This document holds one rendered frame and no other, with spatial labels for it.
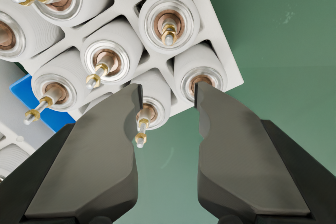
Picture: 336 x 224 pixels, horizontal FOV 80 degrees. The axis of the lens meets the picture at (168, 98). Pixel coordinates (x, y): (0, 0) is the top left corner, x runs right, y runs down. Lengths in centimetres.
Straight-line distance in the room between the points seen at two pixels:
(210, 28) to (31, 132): 53
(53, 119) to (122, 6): 41
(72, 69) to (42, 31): 8
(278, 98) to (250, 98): 9
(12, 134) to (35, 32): 32
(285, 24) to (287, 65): 12
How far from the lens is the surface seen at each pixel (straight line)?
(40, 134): 69
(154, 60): 42
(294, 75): 73
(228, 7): 59
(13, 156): 67
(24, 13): 41
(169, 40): 24
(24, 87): 68
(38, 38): 41
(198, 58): 36
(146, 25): 32
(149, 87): 38
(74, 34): 44
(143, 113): 37
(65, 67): 41
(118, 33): 36
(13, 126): 65
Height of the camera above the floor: 57
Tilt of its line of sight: 60 degrees down
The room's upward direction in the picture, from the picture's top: 179 degrees counter-clockwise
